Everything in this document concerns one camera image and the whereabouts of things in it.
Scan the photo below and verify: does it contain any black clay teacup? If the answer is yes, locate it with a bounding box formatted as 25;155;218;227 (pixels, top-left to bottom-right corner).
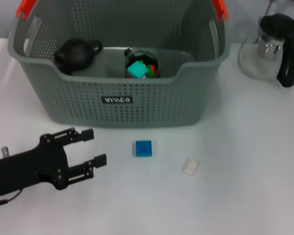
58;65;74;76

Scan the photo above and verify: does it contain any blue square brick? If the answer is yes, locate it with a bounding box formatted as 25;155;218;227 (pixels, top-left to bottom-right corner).
132;140;153;157

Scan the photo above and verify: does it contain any glass pitcher black handle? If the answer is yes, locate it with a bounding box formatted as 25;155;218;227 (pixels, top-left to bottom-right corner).
238;13;294;88

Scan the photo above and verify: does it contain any teal square brick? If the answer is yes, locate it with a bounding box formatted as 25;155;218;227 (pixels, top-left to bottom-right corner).
127;60;149;79

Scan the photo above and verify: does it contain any grey perforated storage basket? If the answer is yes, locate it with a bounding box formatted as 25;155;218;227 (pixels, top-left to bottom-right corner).
7;0;232;129

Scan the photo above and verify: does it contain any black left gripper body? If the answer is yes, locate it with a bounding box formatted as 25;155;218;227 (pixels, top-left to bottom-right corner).
0;133;70;196

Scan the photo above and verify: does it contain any black clay teapot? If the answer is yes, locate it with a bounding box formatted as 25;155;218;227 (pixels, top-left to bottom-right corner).
53;38;103;72

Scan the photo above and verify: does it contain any white two-stud brick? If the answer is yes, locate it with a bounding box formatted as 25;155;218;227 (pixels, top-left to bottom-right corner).
182;158;201;175

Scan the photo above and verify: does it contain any orange basket handle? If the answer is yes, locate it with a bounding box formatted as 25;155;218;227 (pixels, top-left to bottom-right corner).
16;0;230;24

